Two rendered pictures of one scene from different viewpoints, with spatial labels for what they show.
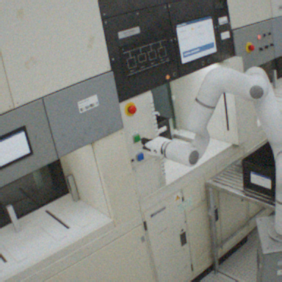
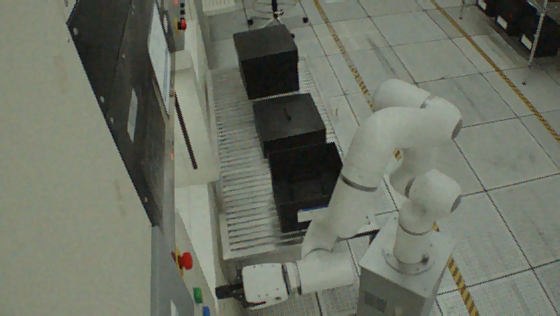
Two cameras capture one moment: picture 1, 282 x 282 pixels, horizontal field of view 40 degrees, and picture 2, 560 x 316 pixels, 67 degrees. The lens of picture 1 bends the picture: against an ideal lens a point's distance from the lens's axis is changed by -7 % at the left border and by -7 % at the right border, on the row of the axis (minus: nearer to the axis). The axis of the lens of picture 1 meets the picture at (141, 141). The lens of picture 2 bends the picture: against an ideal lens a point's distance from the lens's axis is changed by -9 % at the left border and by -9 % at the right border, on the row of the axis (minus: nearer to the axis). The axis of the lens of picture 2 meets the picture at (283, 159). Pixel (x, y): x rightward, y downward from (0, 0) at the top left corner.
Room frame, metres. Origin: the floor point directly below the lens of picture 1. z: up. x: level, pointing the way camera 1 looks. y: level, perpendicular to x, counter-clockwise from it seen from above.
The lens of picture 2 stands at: (1.34, 0.39, 2.18)
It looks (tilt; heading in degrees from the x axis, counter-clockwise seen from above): 44 degrees down; 300
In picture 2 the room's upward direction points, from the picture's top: 7 degrees counter-clockwise
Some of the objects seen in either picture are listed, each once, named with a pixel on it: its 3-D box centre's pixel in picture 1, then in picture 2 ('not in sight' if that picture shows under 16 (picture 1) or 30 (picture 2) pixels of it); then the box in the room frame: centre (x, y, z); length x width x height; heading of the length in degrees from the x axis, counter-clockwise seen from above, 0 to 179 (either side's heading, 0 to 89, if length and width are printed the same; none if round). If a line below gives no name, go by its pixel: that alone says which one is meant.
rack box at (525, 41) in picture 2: not in sight; (540, 35); (0.93, -3.37, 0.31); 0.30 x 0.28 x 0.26; 123
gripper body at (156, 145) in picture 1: (160, 146); (267, 283); (1.69, -0.08, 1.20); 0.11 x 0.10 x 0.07; 36
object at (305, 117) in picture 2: not in sight; (288, 121); (2.12, -1.05, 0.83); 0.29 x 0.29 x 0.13; 38
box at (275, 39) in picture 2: not in sight; (266, 61); (2.40, -1.39, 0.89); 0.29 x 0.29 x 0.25; 39
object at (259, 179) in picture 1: (275, 169); (308, 186); (1.87, -0.70, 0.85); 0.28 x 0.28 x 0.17; 35
